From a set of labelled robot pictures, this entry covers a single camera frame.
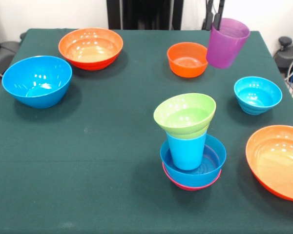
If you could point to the dark grey pedestal foot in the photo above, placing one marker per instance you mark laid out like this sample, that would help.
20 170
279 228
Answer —
290 56

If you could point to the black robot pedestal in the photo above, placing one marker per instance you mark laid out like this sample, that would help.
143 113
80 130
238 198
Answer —
144 14

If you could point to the blue cup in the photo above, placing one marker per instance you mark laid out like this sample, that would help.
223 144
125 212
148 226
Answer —
186 153

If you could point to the small orange bowl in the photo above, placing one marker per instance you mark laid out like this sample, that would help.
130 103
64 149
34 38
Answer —
185 61

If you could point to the green ribbed bowl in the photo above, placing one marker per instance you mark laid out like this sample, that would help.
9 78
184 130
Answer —
183 114

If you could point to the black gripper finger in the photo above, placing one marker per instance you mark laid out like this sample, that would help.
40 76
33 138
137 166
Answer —
218 17
209 17

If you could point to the pink bowl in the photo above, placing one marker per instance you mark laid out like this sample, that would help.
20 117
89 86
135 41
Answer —
175 183

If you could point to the large blue bowl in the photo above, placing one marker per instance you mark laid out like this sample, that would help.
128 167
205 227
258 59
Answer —
36 80

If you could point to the purple cup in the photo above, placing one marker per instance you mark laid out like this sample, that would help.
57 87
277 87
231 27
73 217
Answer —
224 48

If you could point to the light blue ribbed bowl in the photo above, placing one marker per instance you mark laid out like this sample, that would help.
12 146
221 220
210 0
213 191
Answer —
257 97

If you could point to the large orange bowl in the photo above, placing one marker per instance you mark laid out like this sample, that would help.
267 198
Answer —
276 161
90 48

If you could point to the medium blue bowl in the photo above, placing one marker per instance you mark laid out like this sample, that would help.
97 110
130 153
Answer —
210 165

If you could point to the dark green tablecloth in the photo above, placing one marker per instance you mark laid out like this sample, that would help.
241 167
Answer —
88 170

